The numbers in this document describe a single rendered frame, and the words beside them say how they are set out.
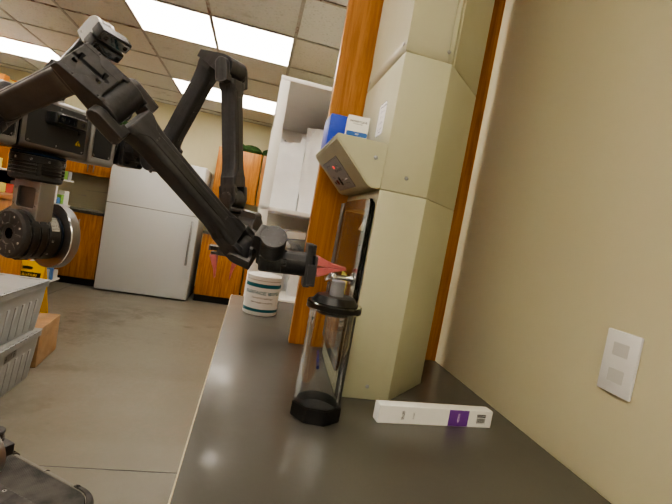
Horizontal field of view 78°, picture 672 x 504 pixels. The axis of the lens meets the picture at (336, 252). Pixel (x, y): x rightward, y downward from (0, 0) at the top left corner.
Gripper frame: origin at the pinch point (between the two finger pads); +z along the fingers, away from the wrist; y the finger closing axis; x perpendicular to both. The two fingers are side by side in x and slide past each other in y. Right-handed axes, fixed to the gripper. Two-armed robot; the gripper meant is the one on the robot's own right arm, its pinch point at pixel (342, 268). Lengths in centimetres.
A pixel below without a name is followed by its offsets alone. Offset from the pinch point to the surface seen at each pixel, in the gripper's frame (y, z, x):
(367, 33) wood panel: 69, 3, 27
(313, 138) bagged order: 56, -2, 121
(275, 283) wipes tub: -13, -13, 58
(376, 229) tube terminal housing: 10.2, 4.7, -9.1
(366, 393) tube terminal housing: -26.8, 7.9, -8.1
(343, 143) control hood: 27.3, -5.3, -9.8
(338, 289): -2.5, -4.0, -20.0
